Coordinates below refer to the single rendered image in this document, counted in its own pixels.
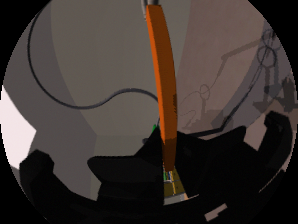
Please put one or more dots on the beige hoop with orange handle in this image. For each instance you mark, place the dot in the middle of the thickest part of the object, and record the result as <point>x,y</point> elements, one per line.
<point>165,77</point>

